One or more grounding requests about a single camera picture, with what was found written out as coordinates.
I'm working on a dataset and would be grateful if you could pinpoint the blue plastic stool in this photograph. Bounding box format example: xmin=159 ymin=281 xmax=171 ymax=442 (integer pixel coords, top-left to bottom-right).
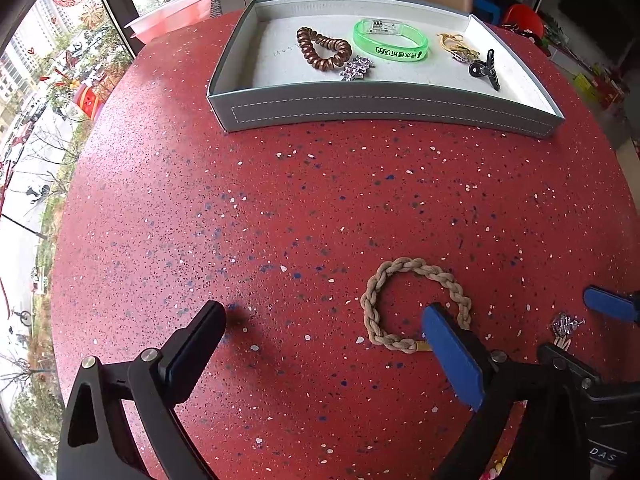
xmin=472 ymin=0 xmax=503 ymax=25

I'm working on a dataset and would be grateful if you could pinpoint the yellow hair tie gold charm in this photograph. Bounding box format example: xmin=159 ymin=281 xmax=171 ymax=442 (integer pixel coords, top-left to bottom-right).
xmin=436 ymin=31 xmax=467 ymax=53

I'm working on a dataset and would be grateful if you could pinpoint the green translucent bracelet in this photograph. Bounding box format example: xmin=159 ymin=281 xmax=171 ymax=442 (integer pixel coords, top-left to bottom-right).
xmin=353 ymin=17 xmax=431 ymax=62

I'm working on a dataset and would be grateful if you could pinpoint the pile of colourful toys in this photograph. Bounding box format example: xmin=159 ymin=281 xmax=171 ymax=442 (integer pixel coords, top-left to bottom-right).
xmin=570 ymin=57 xmax=632 ymax=111

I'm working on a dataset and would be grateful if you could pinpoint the translucent pink basin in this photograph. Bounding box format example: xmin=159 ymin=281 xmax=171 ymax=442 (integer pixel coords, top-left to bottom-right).
xmin=124 ymin=0 xmax=217 ymax=44

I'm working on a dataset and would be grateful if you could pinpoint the grey jewelry box tray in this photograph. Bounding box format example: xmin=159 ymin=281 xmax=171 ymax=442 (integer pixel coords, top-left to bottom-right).
xmin=206 ymin=0 xmax=566 ymax=138

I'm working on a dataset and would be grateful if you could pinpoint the silver crystal hair ornament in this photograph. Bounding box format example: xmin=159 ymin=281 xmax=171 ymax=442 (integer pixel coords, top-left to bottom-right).
xmin=551 ymin=312 xmax=586 ymax=339

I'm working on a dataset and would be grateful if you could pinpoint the brown spiral hair tie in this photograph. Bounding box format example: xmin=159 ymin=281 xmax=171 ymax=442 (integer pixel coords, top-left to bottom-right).
xmin=296 ymin=26 xmax=353 ymax=72

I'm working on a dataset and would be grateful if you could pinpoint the red lantern window decoration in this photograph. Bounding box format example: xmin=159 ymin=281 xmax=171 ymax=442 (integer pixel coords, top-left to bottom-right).
xmin=74 ymin=85 xmax=103 ymax=120

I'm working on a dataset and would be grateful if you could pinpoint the silver star hair clip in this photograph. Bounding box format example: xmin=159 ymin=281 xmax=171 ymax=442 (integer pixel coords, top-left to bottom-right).
xmin=339 ymin=57 xmax=376 ymax=82

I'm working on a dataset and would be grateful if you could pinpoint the beige braided hair tie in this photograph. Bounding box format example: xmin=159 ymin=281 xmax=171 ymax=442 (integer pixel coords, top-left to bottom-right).
xmin=361 ymin=257 xmax=473 ymax=356

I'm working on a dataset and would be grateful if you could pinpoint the black hair claw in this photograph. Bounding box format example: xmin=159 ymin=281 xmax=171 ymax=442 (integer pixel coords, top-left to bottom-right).
xmin=468 ymin=49 xmax=501 ymax=92

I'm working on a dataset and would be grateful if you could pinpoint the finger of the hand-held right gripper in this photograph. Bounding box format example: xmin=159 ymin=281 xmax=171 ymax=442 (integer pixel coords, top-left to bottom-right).
xmin=537 ymin=342 xmax=606 ymax=392
xmin=584 ymin=285 xmax=640 ymax=323

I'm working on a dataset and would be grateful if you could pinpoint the pastel bead bracelet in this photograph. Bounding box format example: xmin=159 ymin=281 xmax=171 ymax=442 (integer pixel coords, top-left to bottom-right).
xmin=480 ymin=452 xmax=516 ymax=480

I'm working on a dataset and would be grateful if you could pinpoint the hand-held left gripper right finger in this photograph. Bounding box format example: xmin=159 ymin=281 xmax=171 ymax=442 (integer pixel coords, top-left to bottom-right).
xmin=422 ymin=302 xmax=587 ymax=480

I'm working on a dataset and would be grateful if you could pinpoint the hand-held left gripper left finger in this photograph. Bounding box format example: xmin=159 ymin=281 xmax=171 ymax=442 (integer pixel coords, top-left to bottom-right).
xmin=57 ymin=301 xmax=227 ymax=480

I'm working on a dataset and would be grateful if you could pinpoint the red plastic stool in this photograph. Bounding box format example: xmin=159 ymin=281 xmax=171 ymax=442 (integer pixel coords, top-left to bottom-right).
xmin=500 ymin=4 xmax=551 ymax=56

